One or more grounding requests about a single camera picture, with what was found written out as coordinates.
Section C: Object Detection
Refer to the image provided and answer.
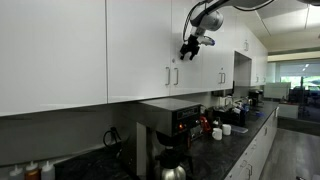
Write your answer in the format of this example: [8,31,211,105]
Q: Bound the black looped power cord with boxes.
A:
[102,126,123,158]

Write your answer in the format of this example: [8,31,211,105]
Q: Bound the grey wrist camera blue mount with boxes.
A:
[196,34,216,47]

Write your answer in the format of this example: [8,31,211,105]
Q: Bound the white ceramic mug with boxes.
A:
[211,127,223,141]
[222,123,232,136]

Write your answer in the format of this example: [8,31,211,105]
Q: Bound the white partition panel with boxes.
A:
[263,81,292,100]

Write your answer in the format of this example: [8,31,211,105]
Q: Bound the low white divider wall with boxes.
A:
[277,103,300,120]

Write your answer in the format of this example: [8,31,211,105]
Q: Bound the office glass wall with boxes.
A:
[266,59,320,123]

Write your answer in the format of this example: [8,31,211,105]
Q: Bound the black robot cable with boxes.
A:
[182,0,276,43]

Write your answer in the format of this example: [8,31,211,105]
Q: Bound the white base cabinet drawers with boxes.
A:
[224,106,280,180]

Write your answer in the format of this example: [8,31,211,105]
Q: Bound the black condiment organizer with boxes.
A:
[205,102,250,128]

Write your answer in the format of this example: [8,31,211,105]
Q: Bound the clear flat plastic lid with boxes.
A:
[230,124,250,135]

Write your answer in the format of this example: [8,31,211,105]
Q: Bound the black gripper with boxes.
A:
[179,34,201,62]

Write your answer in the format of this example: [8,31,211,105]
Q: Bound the steel coffee carafe black lid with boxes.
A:
[155,148,195,180]

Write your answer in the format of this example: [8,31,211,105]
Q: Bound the white cabinet door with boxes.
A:
[105,0,173,104]
[221,6,236,91]
[0,0,108,118]
[201,0,224,93]
[170,0,204,97]

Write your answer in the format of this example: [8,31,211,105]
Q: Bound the steel black coffee brewer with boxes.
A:
[134,97,213,180]

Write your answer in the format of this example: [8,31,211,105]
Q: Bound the brown squeeze bottle white cap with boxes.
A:
[23,160,42,180]

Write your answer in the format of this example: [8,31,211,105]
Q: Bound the small black coffee maker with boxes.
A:
[248,89,265,108]

